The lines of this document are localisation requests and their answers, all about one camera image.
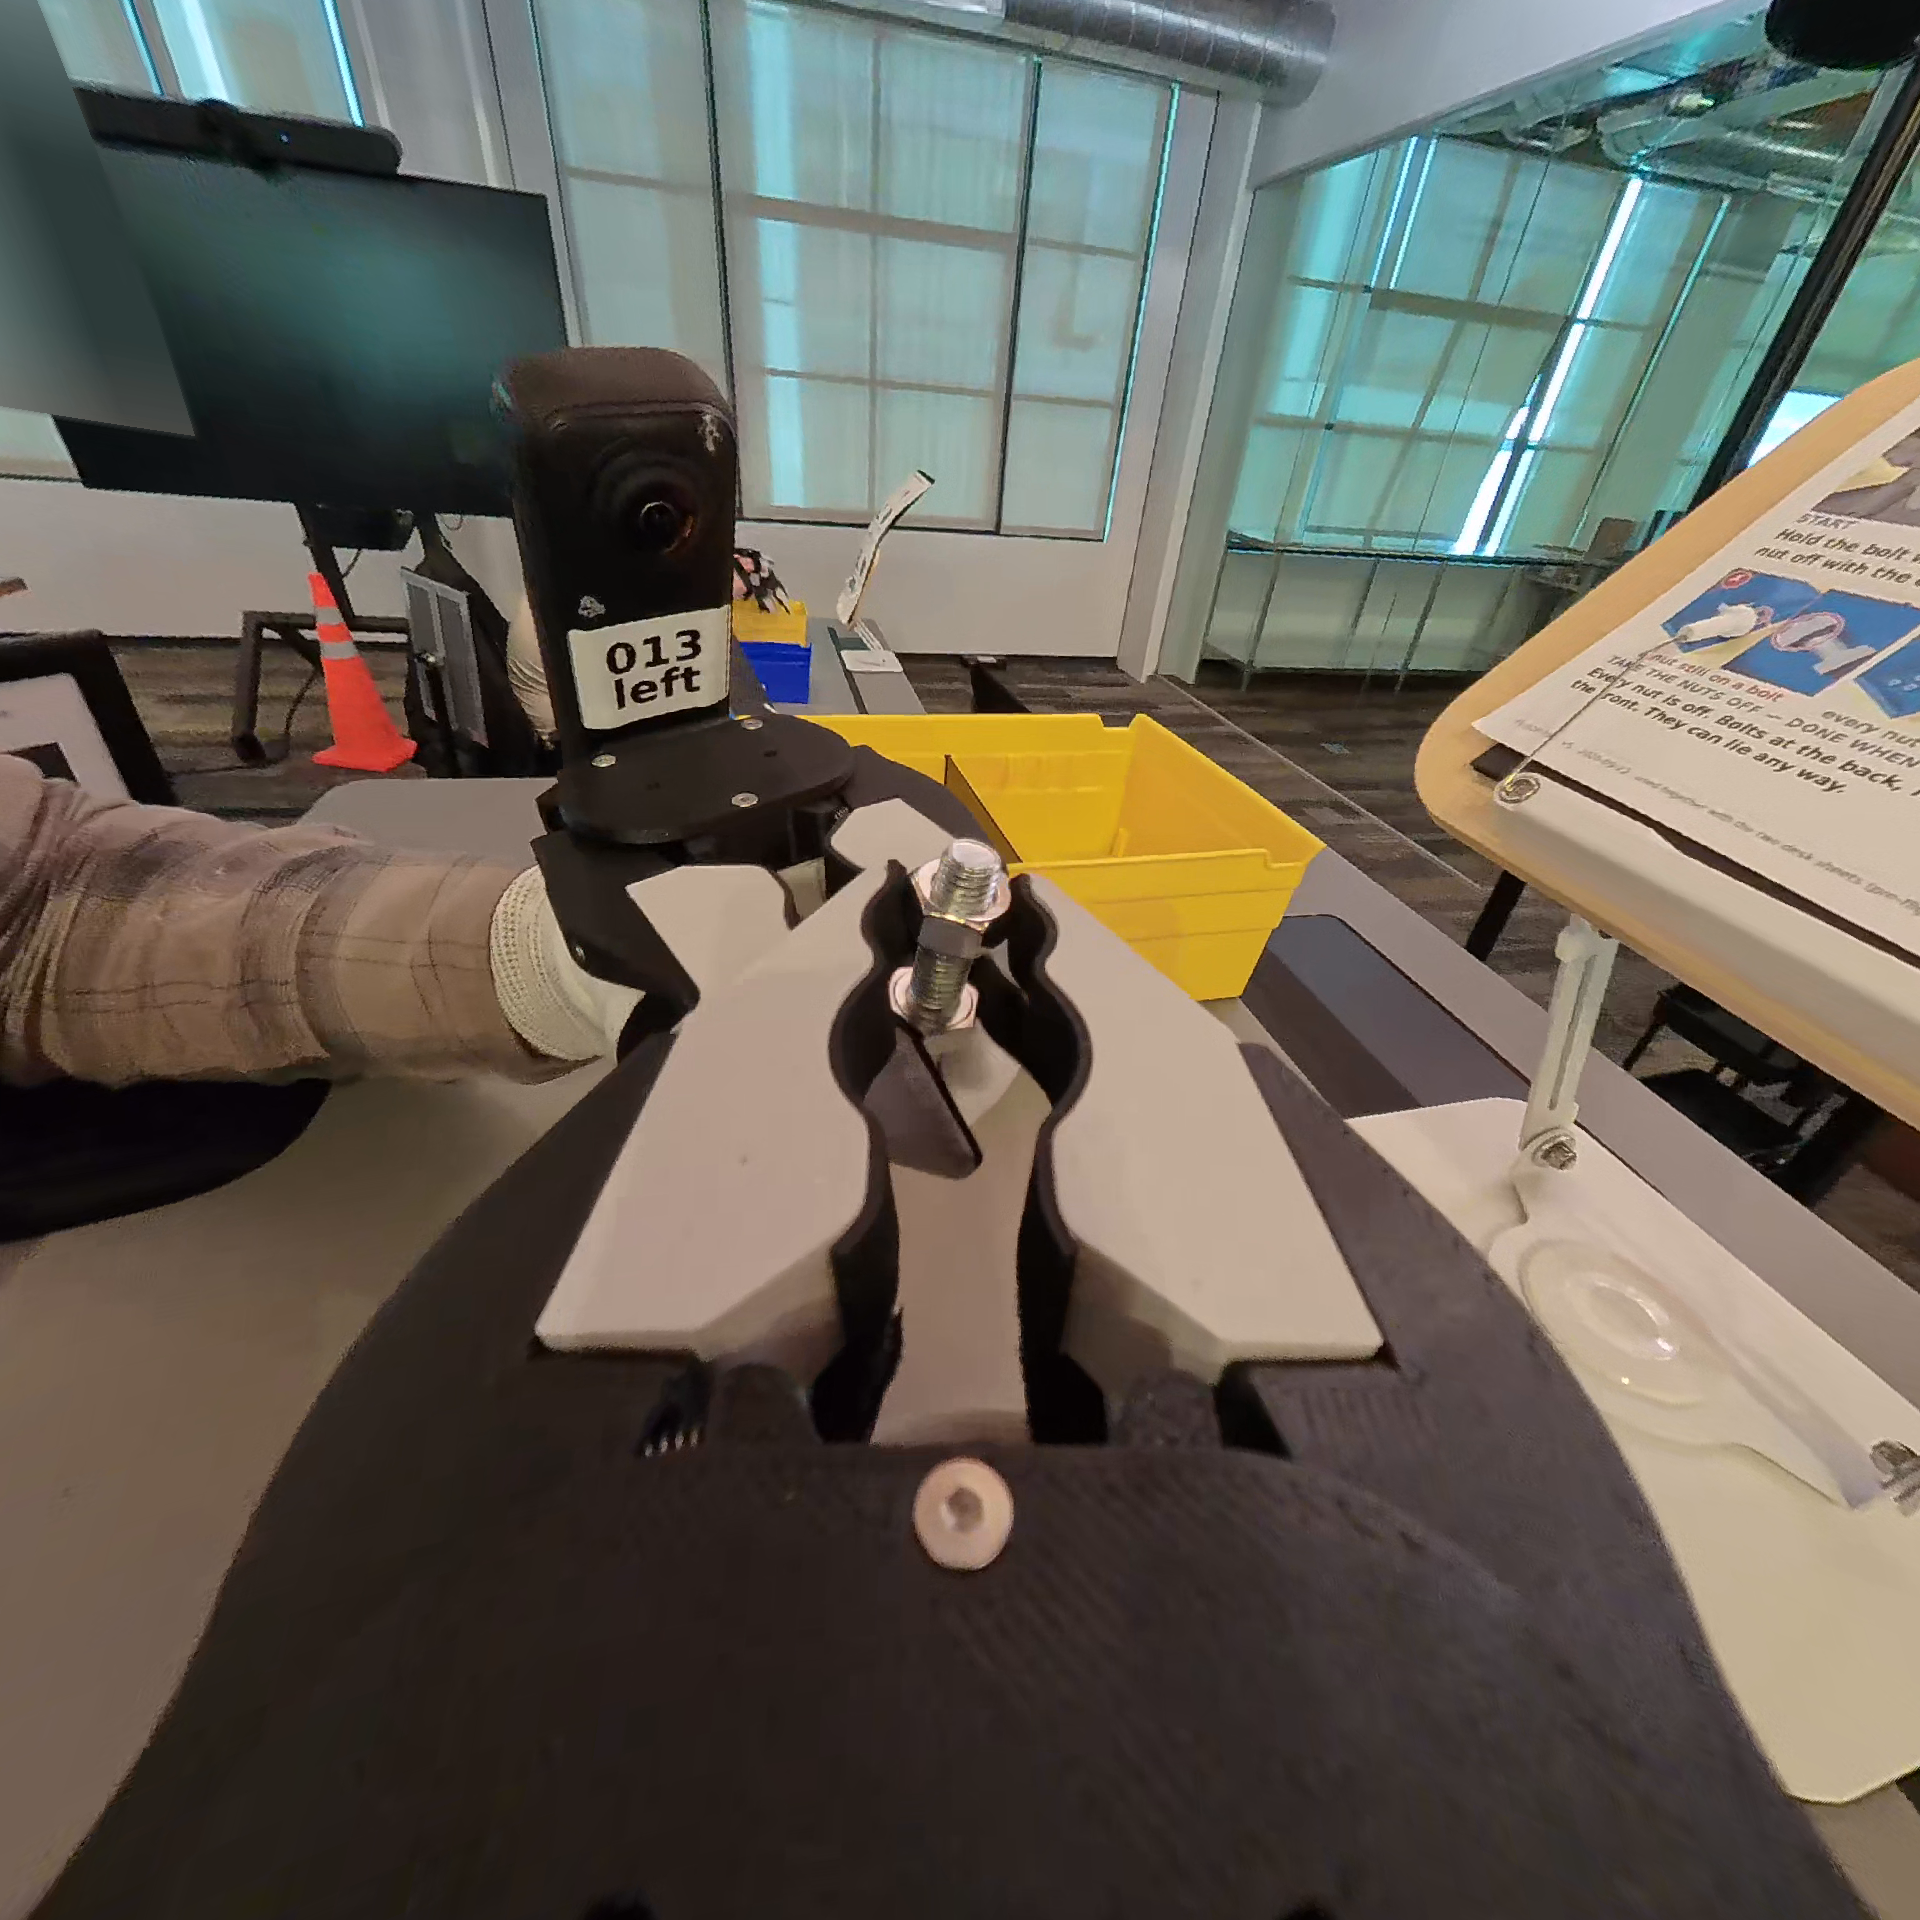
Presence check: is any large black monitor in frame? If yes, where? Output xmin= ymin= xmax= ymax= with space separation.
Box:
xmin=54 ymin=88 xmax=575 ymax=522

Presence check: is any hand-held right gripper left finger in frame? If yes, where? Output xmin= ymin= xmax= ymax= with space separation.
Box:
xmin=532 ymin=857 xmax=919 ymax=1420

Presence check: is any person's left forearm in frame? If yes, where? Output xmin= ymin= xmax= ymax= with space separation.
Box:
xmin=0 ymin=752 xmax=522 ymax=1089

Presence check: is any black video bar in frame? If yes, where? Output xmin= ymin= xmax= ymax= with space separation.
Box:
xmin=75 ymin=85 xmax=408 ymax=175

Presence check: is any black framed board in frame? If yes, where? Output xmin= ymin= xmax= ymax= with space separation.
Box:
xmin=0 ymin=631 xmax=177 ymax=816

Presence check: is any steel bolt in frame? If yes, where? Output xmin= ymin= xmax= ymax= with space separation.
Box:
xmin=883 ymin=839 xmax=1012 ymax=1040

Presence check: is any black monitor stand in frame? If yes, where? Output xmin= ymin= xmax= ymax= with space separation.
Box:
xmin=238 ymin=503 xmax=450 ymax=756

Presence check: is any black tripod pole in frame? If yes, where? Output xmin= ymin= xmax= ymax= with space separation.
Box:
xmin=1730 ymin=0 xmax=1920 ymax=470

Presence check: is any person's left hand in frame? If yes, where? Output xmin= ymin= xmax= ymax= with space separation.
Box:
xmin=493 ymin=864 xmax=649 ymax=1061

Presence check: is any printed instruction sheet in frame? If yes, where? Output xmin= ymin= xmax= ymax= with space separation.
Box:
xmin=1473 ymin=388 xmax=1920 ymax=966

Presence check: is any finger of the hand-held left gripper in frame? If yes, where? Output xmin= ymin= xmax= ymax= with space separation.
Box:
xmin=624 ymin=873 xmax=982 ymax=1181
xmin=829 ymin=801 xmax=973 ymax=892

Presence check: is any grey slatted panel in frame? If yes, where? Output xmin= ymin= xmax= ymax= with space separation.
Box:
xmin=397 ymin=567 xmax=493 ymax=741

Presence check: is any orange traffic cone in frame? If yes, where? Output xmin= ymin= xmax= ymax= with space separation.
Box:
xmin=305 ymin=570 xmax=420 ymax=778

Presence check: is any yellow plastic bin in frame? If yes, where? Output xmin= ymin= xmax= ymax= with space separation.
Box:
xmin=793 ymin=710 xmax=1327 ymax=1002

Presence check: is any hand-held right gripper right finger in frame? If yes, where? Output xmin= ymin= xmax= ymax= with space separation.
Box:
xmin=1001 ymin=868 xmax=1387 ymax=1411

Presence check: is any white paper strip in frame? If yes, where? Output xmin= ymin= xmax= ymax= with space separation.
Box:
xmin=837 ymin=470 xmax=940 ymax=631

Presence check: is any black table mat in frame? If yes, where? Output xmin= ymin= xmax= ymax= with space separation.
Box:
xmin=1242 ymin=903 xmax=1505 ymax=1123

